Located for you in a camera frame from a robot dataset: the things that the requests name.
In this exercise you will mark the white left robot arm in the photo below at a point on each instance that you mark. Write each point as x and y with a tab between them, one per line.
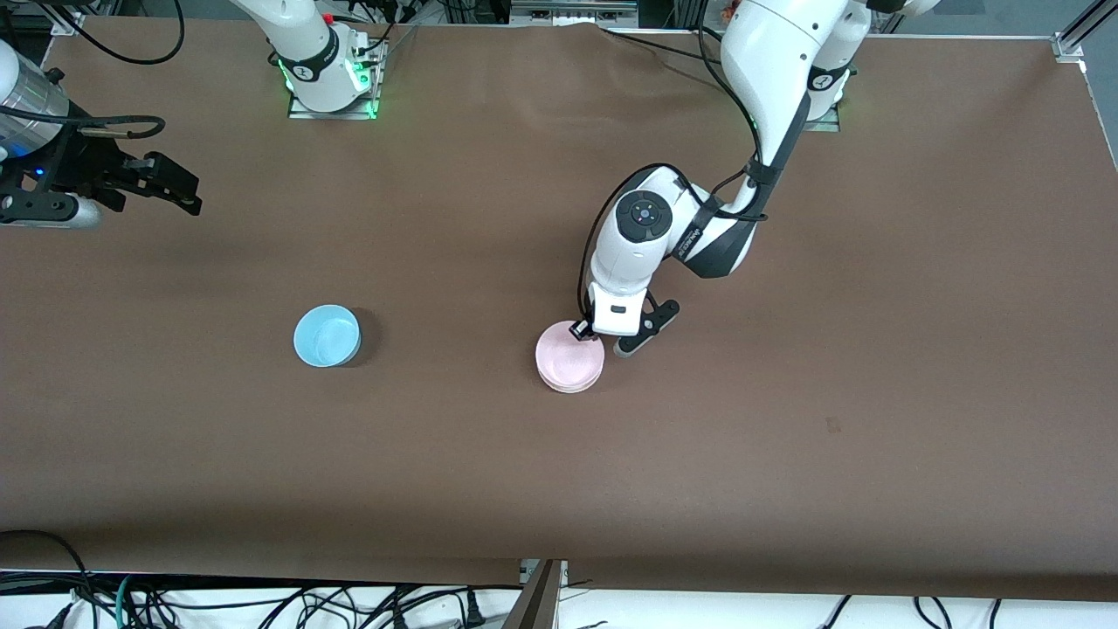
769	52

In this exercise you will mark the small metal corner bracket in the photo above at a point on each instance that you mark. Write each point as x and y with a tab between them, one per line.
68	24

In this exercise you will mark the orange object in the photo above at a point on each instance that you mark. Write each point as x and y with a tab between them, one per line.
731	10

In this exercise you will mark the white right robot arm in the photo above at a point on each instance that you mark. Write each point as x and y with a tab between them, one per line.
306	44

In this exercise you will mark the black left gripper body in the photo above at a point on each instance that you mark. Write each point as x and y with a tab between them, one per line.
582	329

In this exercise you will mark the black power plug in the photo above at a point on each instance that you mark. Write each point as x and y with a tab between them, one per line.
473	611

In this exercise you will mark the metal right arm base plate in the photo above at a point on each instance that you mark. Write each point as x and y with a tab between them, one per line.
332	115

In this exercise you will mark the aluminium frame corner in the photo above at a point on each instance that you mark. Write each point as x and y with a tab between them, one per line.
1070	45

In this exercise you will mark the brown table cover sheet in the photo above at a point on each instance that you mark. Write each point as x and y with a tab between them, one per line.
559	489

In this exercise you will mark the blue bowl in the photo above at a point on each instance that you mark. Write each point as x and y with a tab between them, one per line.
325	336

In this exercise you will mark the aluminium profile beam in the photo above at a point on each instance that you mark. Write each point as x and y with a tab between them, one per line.
541	603

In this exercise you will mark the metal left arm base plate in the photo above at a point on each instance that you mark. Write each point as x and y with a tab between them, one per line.
825	125

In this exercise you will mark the grey metal device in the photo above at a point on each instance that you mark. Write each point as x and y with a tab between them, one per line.
572	10

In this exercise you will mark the white bowl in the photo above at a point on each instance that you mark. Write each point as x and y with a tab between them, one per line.
569	390

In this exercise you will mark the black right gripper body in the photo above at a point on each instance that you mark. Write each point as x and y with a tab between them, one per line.
85	164

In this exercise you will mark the pink bowl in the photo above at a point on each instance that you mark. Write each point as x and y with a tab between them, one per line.
563	358

